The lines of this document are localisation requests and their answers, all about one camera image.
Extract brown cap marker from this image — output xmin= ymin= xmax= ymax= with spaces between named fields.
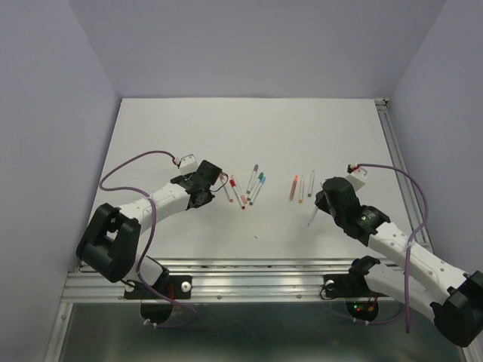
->
xmin=220 ymin=175 xmax=234 ymax=203

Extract dark green marker pen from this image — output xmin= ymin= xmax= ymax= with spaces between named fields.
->
xmin=307 ymin=170 xmax=315 ymax=198

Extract yellow cap marker pen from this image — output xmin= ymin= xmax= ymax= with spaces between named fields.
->
xmin=298 ymin=175 xmax=305 ymax=204

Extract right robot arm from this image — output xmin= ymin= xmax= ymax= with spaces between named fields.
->
xmin=315 ymin=177 xmax=482 ymax=348

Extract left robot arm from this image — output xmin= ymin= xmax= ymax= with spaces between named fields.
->
xmin=76 ymin=160 xmax=222 ymax=297

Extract red cap marker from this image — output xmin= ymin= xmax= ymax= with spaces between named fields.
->
xmin=229 ymin=175 xmax=240 ymax=206

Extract grey cap marker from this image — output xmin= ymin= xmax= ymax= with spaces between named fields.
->
xmin=246 ymin=164 xmax=259 ymax=194

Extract green cap marker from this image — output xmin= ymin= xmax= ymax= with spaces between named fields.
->
xmin=247 ymin=172 xmax=264 ymax=201

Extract light blue cap marker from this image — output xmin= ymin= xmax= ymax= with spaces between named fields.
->
xmin=249 ymin=176 xmax=266 ymax=206

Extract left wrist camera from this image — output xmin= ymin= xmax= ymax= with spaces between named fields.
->
xmin=178 ymin=154 xmax=198 ymax=175

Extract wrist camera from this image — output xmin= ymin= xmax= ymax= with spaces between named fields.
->
xmin=178 ymin=154 xmax=198 ymax=175
xmin=346 ymin=164 xmax=368 ymax=192

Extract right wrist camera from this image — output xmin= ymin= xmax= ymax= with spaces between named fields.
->
xmin=346 ymin=164 xmax=368 ymax=192

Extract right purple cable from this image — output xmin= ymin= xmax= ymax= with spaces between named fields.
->
xmin=356 ymin=162 xmax=431 ymax=335

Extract purple cable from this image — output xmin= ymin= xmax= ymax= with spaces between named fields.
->
xmin=356 ymin=162 xmax=431 ymax=335
xmin=99 ymin=150 xmax=199 ymax=329

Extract aluminium right side rail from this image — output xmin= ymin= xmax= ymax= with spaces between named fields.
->
xmin=373 ymin=97 xmax=435 ymax=261

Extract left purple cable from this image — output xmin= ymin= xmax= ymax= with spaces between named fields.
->
xmin=99 ymin=150 xmax=199 ymax=329

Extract aluminium front rail frame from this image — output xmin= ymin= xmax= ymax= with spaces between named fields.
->
xmin=43 ymin=257 xmax=460 ymax=362

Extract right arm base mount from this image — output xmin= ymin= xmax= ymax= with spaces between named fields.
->
xmin=319 ymin=274 xmax=380 ymax=323

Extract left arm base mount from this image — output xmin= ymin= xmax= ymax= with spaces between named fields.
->
xmin=121 ymin=255 xmax=198 ymax=329

